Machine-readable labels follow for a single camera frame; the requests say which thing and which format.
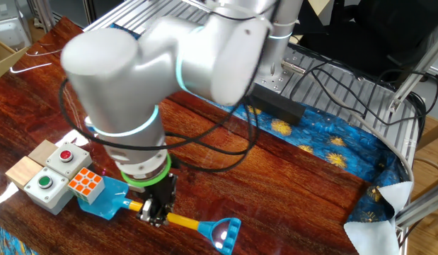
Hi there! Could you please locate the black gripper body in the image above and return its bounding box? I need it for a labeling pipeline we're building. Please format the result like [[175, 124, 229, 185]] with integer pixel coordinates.
[[144, 172, 180, 220]]

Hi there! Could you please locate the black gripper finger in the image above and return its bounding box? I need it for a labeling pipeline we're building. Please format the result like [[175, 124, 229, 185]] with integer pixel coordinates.
[[138, 199, 170, 228]]

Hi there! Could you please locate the blue toy shovel yellow shaft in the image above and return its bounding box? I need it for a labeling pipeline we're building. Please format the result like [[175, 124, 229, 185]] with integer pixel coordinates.
[[76, 176, 243, 255]]

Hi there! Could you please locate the Rubik's cube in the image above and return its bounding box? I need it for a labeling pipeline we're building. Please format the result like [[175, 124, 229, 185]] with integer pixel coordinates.
[[67, 166, 106, 205]]

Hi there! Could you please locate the white box red button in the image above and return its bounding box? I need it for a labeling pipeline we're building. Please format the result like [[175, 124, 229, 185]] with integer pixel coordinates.
[[45, 142, 93, 180]]

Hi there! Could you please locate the white box green button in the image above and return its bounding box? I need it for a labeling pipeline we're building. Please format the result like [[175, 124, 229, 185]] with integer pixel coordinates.
[[23, 166, 75, 216]]

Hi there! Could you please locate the glossy wood grain mat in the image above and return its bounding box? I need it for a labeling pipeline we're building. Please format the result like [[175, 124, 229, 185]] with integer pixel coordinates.
[[0, 16, 371, 255]]

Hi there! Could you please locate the light wooden block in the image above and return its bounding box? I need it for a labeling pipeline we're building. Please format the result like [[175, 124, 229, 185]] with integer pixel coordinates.
[[27, 139, 59, 166], [5, 155, 45, 191]]

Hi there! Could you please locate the black foam block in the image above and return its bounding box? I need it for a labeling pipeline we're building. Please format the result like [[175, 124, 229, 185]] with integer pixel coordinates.
[[248, 83, 307, 126]]

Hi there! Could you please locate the blue starry cloth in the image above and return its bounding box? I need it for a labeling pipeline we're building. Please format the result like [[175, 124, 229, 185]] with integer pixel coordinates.
[[0, 23, 415, 255]]

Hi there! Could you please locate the silver metal case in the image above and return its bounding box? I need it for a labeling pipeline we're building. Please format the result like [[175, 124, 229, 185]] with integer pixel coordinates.
[[0, 0, 33, 50]]

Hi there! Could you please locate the black office chair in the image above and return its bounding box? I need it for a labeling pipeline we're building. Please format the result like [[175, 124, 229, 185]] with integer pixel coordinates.
[[292, 0, 438, 77]]

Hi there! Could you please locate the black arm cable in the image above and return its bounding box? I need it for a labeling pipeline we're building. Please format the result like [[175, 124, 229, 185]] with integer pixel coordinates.
[[57, 0, 276, 174]]

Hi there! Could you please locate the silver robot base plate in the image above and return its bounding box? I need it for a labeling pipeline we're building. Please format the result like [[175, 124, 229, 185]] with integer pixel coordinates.
[[253, 45, 306, 95]]

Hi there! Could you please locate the aluminium frame post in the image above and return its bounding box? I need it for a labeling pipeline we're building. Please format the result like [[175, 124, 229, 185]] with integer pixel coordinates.
[[387, 21, 438, 114], [395, 183, 438, 230]]

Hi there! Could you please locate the black table cable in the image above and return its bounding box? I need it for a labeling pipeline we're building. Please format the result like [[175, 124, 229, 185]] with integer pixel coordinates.
[[289, 52, 438, 128]]

